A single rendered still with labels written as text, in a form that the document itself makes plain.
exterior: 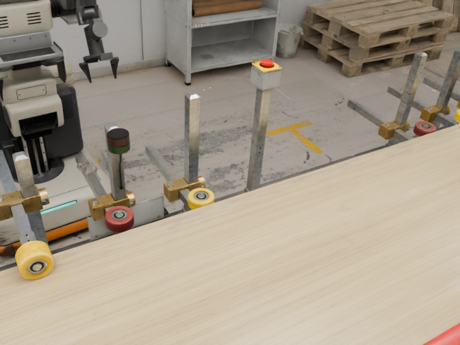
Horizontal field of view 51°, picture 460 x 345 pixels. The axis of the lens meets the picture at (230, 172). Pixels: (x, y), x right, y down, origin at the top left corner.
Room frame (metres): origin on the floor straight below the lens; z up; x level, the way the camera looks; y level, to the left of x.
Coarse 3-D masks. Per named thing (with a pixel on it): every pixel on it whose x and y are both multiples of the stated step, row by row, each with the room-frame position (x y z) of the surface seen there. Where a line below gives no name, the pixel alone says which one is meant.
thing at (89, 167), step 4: (88, 160) 1.31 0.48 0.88; (80, 164) 1.29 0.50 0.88; (84, 164) 1.31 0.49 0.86; (88, 164) 1.30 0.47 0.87; (92, 164) 1.31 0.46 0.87; (80, 168) 1.28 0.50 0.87; (84, 168) 1.28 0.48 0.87; (88, 168) 1.28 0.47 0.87; (92, 168) 1.29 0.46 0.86; (96, 168) 1.29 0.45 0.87; (84, 172) 1.26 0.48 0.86; (88, 172) 1.27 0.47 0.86; (92, 172) 1.26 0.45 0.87; (96, 172) 1.27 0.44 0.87
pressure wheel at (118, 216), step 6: (108, 210) 1.04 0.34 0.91; (114, 210) 1.04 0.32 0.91; (120, 210) 1.05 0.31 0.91; (126, 210) 1.05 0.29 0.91; (108, 216) 1.01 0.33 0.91; (114, 216) 1.02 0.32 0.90; (120, 216) 1.02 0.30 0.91; (126, 216) 1.02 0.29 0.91; (132, 216) 1.02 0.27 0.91; (108, 222) 0.99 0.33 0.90; (114, 222) 0.99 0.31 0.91; (120, 222) 0.99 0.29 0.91; (126, 222) 1.00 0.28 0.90; (132, 222) 1.02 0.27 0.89; (108, 228) 1.00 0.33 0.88; (114, 228) 0.99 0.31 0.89; (120, 228) 0.99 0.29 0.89; (126, 228) 1.00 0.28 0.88
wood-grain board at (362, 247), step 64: (448, 128) 1.69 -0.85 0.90; (256, 192) 1.18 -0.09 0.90; (320, 192) 1.21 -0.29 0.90; (384, 192) 1.24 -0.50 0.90; (448, 192) 1.26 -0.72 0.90; (64, 256) 0.86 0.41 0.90; (128, 256) 0.88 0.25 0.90; (192, 256) 0.89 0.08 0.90; (256, 256) 0.91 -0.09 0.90; (320, 256) 0.93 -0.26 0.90; (384, 256) 0.95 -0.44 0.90; (448, 256) 0.97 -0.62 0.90; (0, 320) 0.65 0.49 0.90; (64, 320) 0.67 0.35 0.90; (128, 320) 0.68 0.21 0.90; (192, 320) 0.69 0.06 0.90; (256, 320) 0.71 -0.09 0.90; (320, 320) 0.72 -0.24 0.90; (384, 320) 0.73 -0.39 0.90; (448, 320) 0.75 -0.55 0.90
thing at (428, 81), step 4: (424, 80) 2.29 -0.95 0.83; (428, 80) 2.27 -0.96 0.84; (432, 80) 2.27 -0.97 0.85; (428, 84) 2.27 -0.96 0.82; (432, 84) 2.25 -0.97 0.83; (436, 84) 2.23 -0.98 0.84; (440, 84) 2.22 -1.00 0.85; (436, 88) 2.22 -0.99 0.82; (440, 88) 2.20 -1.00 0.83; (452, 92) 2.14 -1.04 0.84; (456, 92) 2.14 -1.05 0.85; (452, 96) 2.14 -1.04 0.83; (456, 96) 2.13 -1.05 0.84; (456, 100) 2.12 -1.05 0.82
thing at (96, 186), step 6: (78, 156) 1.36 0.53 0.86; (84, 156) 1.36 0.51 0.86; (78, 162) 1.33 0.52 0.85; (84, 174) 1.28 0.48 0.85; (90, 180) 1.23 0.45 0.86; (96, 180) 1.23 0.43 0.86; (90, 186) 1.22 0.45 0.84; (96, 186) 1.20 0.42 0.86; (102, 186) 1.20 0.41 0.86; (96, 192) 1.17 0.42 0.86; (102, 192) 1.17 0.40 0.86
